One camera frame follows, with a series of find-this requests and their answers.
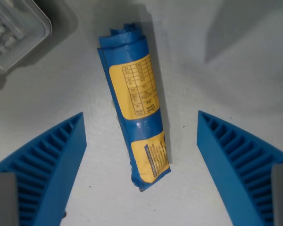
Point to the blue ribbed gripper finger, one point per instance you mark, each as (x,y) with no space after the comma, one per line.
(221,160)
(61,164)

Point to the blue yellow snack bag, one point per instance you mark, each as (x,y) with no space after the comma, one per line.
(136,106)

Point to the clear plastic screwdriver bit case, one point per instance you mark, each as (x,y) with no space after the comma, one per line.
(11,33)

